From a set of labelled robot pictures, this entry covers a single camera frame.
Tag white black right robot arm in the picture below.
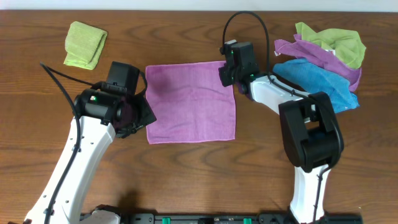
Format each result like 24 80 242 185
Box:
219 40 343 223

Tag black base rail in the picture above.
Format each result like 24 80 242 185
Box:
80 204 364 224

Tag crumpled purple cloth in pile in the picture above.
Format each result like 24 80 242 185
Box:
274 34 362 92

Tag crumpled green cloth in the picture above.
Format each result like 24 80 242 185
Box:
295 22 366 69

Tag purple microfiber cloth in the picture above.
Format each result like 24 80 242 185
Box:
146 61 236 144

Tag folded light green cloth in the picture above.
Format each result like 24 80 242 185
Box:
64 21 108 70

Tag crumpled blue cloth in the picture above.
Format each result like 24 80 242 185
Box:
273 58 359 113

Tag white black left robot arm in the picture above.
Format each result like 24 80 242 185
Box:
24 88 156 223

